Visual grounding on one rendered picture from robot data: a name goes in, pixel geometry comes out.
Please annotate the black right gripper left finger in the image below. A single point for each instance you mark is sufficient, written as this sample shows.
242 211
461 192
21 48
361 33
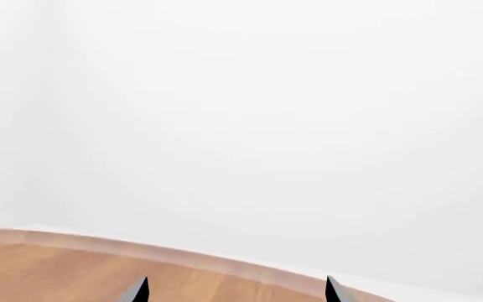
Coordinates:
138 292

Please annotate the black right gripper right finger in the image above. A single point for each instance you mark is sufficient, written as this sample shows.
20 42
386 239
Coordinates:
336 292

